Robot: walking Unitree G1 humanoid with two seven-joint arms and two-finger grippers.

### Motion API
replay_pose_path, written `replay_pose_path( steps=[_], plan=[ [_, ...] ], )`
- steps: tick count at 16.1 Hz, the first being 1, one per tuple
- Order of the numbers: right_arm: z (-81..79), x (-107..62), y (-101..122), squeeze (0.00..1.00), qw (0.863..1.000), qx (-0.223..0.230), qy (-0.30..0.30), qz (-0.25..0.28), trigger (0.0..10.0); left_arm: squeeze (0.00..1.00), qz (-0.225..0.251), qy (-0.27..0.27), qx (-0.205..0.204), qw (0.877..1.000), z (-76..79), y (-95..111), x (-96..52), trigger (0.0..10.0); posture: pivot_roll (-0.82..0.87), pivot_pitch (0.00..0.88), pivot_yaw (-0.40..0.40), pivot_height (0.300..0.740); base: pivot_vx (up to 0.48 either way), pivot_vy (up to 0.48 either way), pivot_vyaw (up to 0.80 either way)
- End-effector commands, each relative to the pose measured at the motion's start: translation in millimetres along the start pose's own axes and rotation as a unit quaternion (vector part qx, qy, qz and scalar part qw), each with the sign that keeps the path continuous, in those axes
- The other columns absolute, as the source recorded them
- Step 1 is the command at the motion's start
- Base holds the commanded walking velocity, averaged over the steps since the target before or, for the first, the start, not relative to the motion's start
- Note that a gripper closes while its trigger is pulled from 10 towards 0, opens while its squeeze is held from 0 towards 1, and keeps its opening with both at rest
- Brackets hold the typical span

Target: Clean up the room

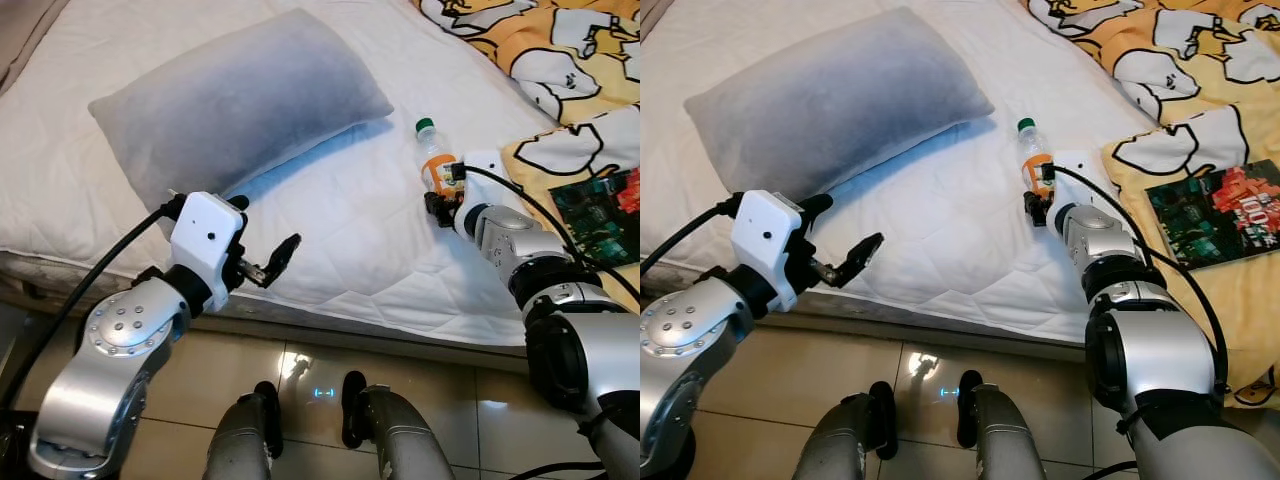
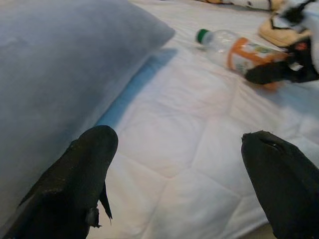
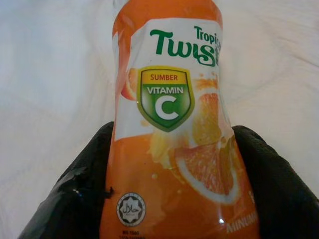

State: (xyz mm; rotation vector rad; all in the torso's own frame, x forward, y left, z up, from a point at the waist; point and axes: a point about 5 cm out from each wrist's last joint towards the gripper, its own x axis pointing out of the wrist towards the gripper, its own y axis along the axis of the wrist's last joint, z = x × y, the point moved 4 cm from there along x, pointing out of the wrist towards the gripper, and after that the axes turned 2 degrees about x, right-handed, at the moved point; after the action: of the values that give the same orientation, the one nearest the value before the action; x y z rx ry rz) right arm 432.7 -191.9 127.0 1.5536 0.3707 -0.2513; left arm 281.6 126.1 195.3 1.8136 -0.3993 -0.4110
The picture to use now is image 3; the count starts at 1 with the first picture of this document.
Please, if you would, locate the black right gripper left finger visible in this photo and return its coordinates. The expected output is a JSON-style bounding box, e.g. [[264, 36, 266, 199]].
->
[[17, 121, 115, 239]]

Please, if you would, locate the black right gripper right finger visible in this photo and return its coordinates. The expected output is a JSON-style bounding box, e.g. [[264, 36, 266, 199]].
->
[[230, 125, 319, 239]]

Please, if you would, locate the orange juice bottle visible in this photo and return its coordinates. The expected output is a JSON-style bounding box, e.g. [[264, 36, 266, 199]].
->
[[104, 0, 261, 239]]

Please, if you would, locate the white quilted mattress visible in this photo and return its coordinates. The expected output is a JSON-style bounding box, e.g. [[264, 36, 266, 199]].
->
[[0, 0, 319, 239]]

